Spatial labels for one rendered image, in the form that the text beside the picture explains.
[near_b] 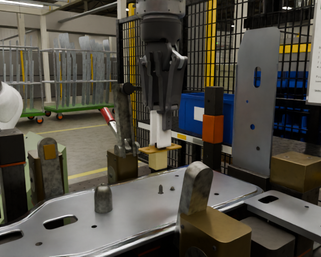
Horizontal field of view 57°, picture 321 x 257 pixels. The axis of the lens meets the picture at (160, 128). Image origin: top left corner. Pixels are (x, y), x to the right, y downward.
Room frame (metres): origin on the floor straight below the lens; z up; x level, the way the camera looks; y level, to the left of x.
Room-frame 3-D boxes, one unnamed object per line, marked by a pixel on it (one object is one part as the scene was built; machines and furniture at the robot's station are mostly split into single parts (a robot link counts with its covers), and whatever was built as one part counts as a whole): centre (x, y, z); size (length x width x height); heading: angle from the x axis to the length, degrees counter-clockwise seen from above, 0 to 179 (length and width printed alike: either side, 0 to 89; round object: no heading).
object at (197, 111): (1.03, -0.21, 1.09); 0.30 x 0.17 x 0.13; 29
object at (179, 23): (0.57, 0.00, 1.29); 0.08 x 0.07 x 0.09; 35
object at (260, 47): (0.71, -0.22, 1.17); 0.12 x 0.01 x 0.34; 35
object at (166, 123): (0.55, -0.02, 1.16); 0.03 x 0.01 x 0.05; 35
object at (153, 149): (0.57, 0.00, 1.10); 0.08 x 0.04 x 0.01; 125
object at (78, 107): (8.31, 2.21, 0.89); 1.90 x 1.00 x 1.77; 132
